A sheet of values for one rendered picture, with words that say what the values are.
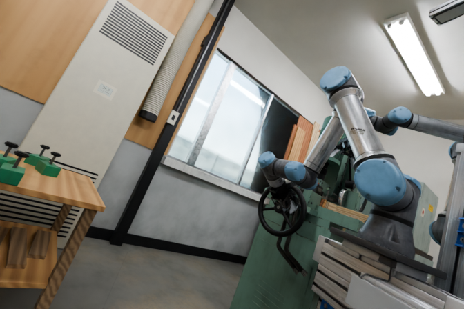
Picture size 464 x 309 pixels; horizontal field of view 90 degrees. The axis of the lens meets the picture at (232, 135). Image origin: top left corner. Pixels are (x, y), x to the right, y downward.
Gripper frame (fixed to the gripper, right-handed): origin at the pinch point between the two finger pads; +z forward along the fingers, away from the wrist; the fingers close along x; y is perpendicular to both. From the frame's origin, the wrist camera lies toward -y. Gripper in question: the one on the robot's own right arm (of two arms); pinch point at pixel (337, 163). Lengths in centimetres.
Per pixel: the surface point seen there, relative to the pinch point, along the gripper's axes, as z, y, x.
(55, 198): 25, 79, -113
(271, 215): 44, 12, -25
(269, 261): 60, 31, -18
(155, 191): 103, -29, -126
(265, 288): 70, 40, -16
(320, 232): 30.0, 27.1, -0.3
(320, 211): 22.5, 19.6, -2.5
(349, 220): 16.5, 26.9, 8.9
